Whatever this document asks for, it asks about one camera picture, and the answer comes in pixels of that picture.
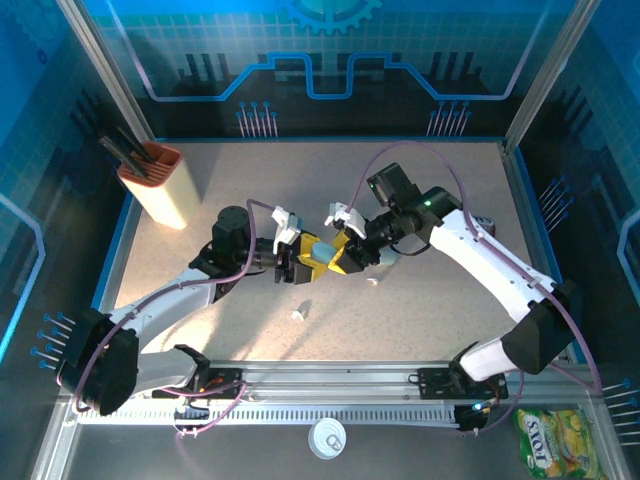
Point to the blue charging case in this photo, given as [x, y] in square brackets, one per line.
[322, 252]

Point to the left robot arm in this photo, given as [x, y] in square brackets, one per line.
[100, 370]

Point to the beige holder with orange rim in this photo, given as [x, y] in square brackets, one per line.
[165, 200]

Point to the purple candy bag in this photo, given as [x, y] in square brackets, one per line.
[487, 225]

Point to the black utensil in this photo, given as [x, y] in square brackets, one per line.
[135, 144]
[120, 152]

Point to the white can lid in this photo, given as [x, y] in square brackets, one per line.
[322, 432]

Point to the black connector with LED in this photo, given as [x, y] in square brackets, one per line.
[470, 420]

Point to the yellow-green candy bag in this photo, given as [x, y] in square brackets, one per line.
[555, 442]

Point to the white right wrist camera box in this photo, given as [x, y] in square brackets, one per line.
[345, 216]

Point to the aluminium mounting rail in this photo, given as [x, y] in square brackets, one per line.
[325, 380]

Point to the aluminium side rail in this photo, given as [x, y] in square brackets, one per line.
[122, 245]
[520, 190]

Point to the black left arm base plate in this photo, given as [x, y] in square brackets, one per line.
[227, 382]

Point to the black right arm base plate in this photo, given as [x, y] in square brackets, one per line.
[435, 384]

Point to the aluminium frame post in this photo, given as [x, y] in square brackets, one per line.
[545, 75]
[100, 65]

